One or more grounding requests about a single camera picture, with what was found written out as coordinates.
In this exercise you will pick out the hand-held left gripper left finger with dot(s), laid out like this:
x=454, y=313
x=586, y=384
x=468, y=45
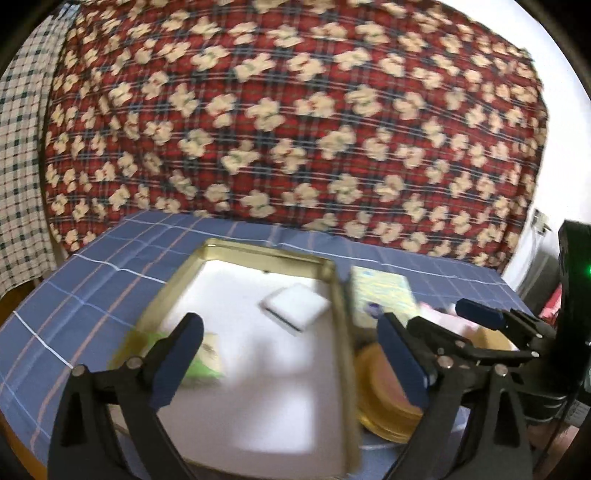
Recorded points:
x=178, y=353

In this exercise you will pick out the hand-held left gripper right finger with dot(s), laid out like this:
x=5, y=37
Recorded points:
x=401, y=364

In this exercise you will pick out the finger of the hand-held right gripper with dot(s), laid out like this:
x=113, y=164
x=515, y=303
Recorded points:
x=480, y=314
x=431, y=333

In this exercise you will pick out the pink fluffy towel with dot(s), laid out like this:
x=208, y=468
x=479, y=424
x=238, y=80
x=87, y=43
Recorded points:
x=443, y=318

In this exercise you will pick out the rectangular gold tin box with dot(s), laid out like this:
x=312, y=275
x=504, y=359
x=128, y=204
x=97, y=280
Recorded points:
x=277, y=392

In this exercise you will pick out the green packet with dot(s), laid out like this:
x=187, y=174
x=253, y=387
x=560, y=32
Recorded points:
x=207, y=364

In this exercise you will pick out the round gold tin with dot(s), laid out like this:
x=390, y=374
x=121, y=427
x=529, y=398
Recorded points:
x=378, y=397

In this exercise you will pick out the yellow patterned tissue pack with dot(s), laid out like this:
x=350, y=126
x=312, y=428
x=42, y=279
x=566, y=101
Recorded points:
x=383, y=290

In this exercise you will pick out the blue plaid bed sheet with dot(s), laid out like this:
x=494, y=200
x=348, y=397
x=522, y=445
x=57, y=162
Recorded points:
x=92, y=277

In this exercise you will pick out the white sponge block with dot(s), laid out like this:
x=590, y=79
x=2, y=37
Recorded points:
x=295, y=309

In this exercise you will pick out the green white checked cloth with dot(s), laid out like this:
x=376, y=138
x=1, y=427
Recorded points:
x=23, y=138

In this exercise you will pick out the red plaid bear-print quilt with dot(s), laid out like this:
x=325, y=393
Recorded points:
x=295, y=92

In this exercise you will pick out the white wall socket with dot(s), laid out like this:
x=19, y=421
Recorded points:
x=541, y=221

